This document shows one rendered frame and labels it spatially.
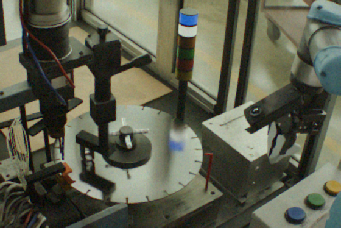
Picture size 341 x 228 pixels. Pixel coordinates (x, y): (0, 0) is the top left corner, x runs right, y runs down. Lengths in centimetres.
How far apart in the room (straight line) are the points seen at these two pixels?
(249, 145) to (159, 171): 28
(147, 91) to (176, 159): 59
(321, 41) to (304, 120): 21
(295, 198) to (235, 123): 29
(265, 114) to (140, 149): 31
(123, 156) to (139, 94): 58
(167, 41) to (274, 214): 78
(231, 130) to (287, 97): 36
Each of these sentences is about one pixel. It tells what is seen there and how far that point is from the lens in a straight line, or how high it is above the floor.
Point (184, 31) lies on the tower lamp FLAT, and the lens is 124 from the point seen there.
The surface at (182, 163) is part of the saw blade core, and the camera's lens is 108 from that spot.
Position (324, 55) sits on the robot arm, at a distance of 79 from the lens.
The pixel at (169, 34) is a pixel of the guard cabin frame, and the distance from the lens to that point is 163.
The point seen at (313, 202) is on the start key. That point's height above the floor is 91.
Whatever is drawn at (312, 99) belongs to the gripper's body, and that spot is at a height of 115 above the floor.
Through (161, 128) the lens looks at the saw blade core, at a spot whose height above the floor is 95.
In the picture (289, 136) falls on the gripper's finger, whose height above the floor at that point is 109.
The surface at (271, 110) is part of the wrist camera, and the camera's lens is 93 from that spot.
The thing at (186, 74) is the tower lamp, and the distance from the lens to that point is 129.
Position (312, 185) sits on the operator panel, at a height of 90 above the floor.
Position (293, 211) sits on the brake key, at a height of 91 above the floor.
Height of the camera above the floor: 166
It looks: 36 degrees down
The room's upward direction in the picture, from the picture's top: 4 degrees clockwise
